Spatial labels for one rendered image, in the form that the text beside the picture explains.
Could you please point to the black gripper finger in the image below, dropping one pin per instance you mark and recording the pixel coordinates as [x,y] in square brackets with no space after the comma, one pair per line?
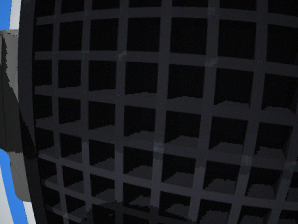
[10,133]

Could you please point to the blue rectangular tape outline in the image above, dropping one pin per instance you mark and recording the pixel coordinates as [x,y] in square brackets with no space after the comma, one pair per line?
[16,206]

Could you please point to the black well plate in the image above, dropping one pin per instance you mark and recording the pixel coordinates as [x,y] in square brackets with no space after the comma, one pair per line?
[137,146]

